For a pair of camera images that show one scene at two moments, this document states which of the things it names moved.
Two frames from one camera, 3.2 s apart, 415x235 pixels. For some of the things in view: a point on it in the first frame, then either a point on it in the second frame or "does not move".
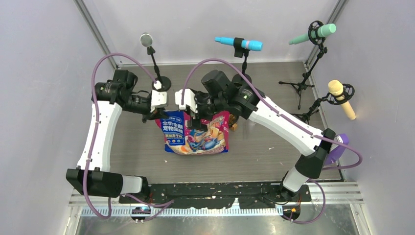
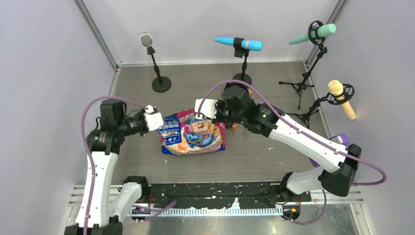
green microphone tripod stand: [316, 34] does not move
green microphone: [322, 31] does not move
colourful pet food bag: [179, 139] does not move
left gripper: [157, 113] to [141, 113]
